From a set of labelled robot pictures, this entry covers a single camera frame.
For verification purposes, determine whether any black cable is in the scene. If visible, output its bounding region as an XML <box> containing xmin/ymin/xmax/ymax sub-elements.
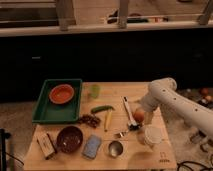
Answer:
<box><xmin>176</xmin><ymin>160</ymin><xmax>213</xmax><ymax>171</ymax></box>

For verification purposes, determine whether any wooden block with black strip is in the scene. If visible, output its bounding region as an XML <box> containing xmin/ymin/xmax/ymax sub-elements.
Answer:
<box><xmin>37</xmin><ymin>133</ymin><xmax>57</xmax><ymax>160</ymax></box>

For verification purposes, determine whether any green cup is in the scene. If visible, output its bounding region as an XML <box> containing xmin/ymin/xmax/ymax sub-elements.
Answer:
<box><xmin>90</xmin><ymin>84</ymin><xmax>100</xmax><ymax>99</ymax></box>

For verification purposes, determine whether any small metal cup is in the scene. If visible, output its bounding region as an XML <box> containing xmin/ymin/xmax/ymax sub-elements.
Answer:
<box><xmin>108</xmin><ymin>141</ymin><xmax>123</xmax><ymax>158</ymax></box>

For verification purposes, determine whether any orange apple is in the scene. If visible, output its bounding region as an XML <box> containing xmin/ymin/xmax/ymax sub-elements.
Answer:
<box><xmin>133</xmin><ymin>109</ymin><xmax>145</xmax><ymax>123</ymax></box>

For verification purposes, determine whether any green pepper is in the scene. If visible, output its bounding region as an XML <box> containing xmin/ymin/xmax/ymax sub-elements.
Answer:
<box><xmin>91</xmin><ymin>105</ymin><xmax>115</xmax><ymax>114</ymax></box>

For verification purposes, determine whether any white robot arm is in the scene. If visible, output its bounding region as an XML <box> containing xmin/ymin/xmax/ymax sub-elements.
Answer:
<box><xmin>141</xmin><ymin>78</ymin><xmax>213</xmax><ymax>139</ymax></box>

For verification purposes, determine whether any purple bowl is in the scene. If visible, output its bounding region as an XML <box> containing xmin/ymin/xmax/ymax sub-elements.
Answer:
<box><xmin>56</xmin><ymin>126</ymin><xmax>83</xmax><ymax>154</ymax></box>

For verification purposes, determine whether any white plastic cup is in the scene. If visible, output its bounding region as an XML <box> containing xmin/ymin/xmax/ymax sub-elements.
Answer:
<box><xmin>144</xmin><ymin>126</ymin><xmax>162</xmax><ymax>147</ymax></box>

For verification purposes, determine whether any spice bottles cluster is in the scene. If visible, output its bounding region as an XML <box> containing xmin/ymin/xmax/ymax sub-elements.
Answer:
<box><xmin>190</xmin><ymin>88</ymin><xmax>213</xmax><ymax>153</ymax></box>

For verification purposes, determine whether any metal spoon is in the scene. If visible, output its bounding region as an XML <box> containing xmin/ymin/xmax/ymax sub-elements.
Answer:
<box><xmin>115</xmin><ymin>123</ymin><xmax>145</xmax><ymax>139</ymax></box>

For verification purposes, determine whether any black stand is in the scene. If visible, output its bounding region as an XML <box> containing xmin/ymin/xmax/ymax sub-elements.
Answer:
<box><xmin>0</xmin><ymin>128</ymin><xmax>11</xmax><ymax>171</ymax></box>

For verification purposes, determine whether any bunch of dark grapes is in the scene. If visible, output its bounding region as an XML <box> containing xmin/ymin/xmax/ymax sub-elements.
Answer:
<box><xmin>78</xmin><ymin>114</ymin><xmax>101</xmax><ymax>128</ymax></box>

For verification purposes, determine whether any blue sponge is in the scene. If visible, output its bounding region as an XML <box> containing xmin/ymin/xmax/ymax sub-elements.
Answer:
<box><xmin>82</xmin><ymin>135</ymin><xmax>102</xmax><ymax>159</ymax></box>

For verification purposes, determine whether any green plastic tray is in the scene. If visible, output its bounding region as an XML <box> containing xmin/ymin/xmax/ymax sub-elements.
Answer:
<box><xmin>32</xmin><ymin>79</ymin><xmax>82</xmax><ymax>124</ymax></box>

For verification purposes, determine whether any yellow banana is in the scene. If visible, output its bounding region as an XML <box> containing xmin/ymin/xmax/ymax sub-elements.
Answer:
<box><xmin>104</xmin><ymin>109</ymin><xmax>112</xmax><ymax>132</ymax></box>

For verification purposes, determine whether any orange bowl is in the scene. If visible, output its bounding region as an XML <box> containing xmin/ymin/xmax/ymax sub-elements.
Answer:
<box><xmin>49</xmin><ymin>84</ymin><xmax>75</xmax><ymax>104</ymax></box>

